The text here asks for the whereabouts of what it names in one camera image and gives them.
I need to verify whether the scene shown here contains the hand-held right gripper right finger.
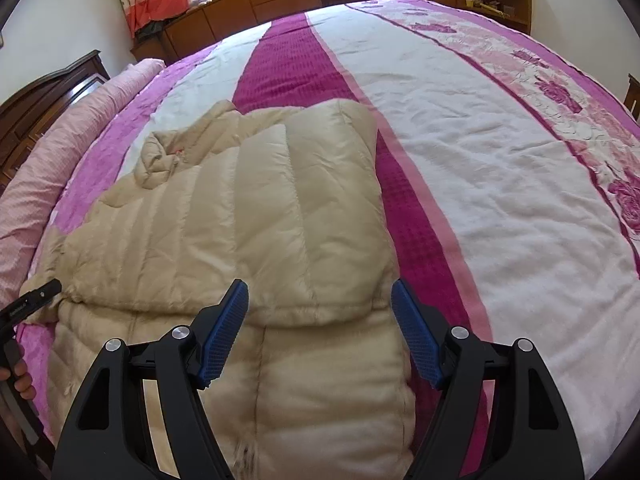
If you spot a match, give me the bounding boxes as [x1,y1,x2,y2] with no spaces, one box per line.
[391,279,586,480]

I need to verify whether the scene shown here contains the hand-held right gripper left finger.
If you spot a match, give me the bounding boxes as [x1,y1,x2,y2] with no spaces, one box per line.
[52,279,250,480]

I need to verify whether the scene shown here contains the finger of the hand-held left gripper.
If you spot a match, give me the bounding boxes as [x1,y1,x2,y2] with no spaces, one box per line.
[0,279,62,331]

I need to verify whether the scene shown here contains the beige down jacket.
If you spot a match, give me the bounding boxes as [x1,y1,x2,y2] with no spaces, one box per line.
[20,97,418,480]

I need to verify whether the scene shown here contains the dark clothes pile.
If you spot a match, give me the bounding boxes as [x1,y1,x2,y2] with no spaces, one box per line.
[134,19,171,43]

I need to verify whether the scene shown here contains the person's left hand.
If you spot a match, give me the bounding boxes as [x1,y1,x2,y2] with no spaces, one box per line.
[0,357,34,402]

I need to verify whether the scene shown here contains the pink pillow roll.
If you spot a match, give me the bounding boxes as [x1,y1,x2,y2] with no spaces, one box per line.
[0,58,166,306]

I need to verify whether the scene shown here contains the pink floral striped blanket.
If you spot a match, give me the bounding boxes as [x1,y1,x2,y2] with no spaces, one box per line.
[15,0,640,480]

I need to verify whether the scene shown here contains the dark wooden headboard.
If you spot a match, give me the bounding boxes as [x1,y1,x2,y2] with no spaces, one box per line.
[0,50,111,191]

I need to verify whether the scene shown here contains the wooden chair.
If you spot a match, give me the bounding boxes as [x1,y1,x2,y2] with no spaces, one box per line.
[625,74,640,121]

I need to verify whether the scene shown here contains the small items on shelf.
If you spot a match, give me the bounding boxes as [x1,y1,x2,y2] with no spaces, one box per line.
[465,0,516,16]

